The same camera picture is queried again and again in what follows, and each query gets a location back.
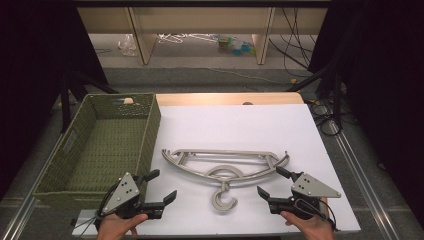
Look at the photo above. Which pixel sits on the light wooden table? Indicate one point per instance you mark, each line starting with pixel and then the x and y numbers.
pixel 230 99

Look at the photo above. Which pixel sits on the silver metal rail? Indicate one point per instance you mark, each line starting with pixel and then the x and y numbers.
pixel 20 213
pixel 363 186

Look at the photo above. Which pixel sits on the black metal stand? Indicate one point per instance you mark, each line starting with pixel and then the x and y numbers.
pixel 337 96
pixel 65 100

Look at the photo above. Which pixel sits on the person's right hand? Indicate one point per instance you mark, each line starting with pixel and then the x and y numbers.
pixel 313 230

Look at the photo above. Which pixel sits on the clear plastic bag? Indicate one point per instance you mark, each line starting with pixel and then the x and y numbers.
pixel 127 45

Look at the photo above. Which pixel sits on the beige wooden desk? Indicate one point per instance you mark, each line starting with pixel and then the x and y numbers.
pixel 200 20

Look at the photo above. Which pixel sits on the white table mat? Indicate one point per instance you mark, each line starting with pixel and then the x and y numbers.
pixel 240 130

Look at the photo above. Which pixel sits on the person's left hand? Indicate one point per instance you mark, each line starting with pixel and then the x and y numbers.
pixel 116 228

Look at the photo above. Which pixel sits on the green woven basket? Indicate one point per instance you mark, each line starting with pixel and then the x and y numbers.
pixel 110 143

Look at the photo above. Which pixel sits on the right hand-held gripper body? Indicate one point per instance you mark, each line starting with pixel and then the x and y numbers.
pixel 310 187

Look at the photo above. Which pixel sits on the pile of colourful toys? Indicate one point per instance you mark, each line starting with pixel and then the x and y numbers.
pixel 235 46

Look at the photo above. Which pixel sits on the dark curtain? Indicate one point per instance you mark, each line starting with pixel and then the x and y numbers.
pixel 30 83
pixel 390 83

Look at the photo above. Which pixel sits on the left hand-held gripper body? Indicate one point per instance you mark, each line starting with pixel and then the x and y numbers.
pixel 123 195

